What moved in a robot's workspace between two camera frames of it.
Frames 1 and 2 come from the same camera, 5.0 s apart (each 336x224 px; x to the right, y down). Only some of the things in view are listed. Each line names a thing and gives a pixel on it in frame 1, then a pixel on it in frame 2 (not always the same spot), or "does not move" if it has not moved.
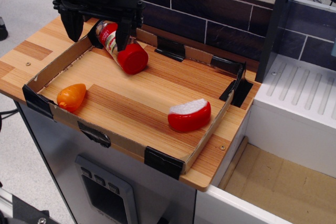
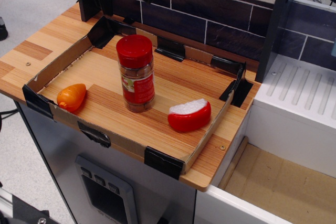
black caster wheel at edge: (3, 32) does not move
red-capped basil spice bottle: (133, 60) → (136, 64)
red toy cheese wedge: (189, 116) does not move
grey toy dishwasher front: (111, 200) does not move
